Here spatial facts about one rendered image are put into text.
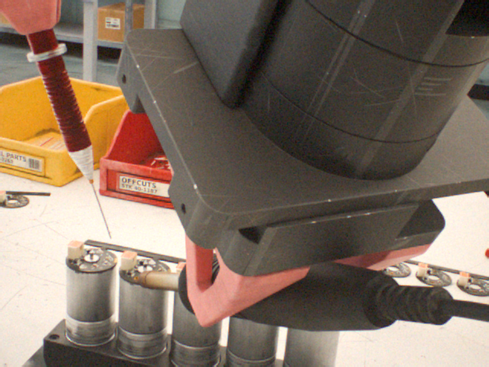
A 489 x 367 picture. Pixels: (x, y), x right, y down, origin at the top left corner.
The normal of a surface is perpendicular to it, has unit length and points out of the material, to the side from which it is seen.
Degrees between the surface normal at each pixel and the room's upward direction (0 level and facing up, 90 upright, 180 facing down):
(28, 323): 0
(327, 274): 37
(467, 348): 0
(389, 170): 118
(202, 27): 90
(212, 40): 90
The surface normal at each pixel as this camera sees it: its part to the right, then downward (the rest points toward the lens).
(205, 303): -0.91, 0.22
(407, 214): 0.40, 0.74
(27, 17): 0.13, 0.50
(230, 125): 0.31, -0.66
